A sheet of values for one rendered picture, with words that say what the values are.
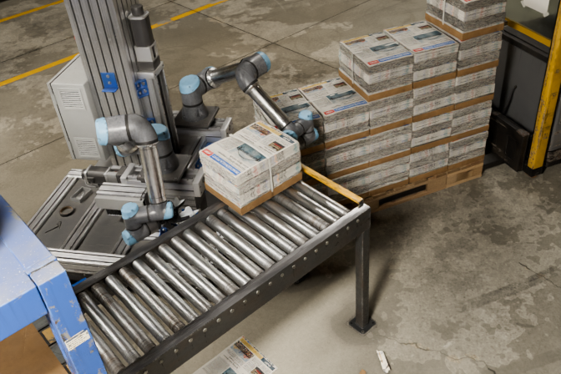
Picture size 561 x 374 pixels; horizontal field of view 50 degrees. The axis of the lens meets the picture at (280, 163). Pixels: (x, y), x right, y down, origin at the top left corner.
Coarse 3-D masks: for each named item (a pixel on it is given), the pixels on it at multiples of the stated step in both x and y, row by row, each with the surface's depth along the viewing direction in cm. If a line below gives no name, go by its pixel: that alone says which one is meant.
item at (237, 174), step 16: (224, 144) 280; (208, 160) 274; (224, 160) 270; (240, 160) 269; (256, 160) 268; (208, 176) 284; (224, 176) 269; (240, 176) 262; (256, 176) 269; (224, 192) 278; (240, 192) 266; (256, 192) 274; (240, 208) 271
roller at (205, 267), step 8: (176, 240) 264; (176, 248) 262; (184, 248) 259; (192, 248) 260; (184, 256) 259; (192, 256) 255; (200, 256) 255; (200, 264) 251; (208, 264) 250; (208, 272) 247; (216, 272) 246; (216, 280) 244; (224, 280) 242; (224, 288) 240; (232, 288) 238
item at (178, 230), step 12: (216, 204) 282; (204, 216) 275; (216, 216) 280; (180, 228) 270; (192, 228) 272; (156, 240) 264; (168, 240) 265; (132, 252) 260; (144, 252) 259; (156, 252) 263; (120, 264) 254; (96, 276) 249; (84, 288) 244; (108, 288) 252; (96, 300) 251; (84, 312) 249
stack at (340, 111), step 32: (288, 96) 353; (320, 96) 351; (352, 96) 347; (416, 96) 351; (448, 96) 361; (320, 128) 336; (352, 128) 345; (416, 128) 364; (448, 128) 375; (320, 160) 348; (352, 160) 359; (416, 160) 379; (352, 192) 372; (384, 192) 383
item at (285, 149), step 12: (240, 132) 288; (252, 132) 287; (264, 132) 286; (276, 132) 285; (264, 144) 278; (276, 144) 277; (288, 144) 276; (276, 156) 272; (288, 156) 277; (300, 156) 283; (276, 168) 276; (288, 168) 282; (300, 168) 288; (276, 180) 280
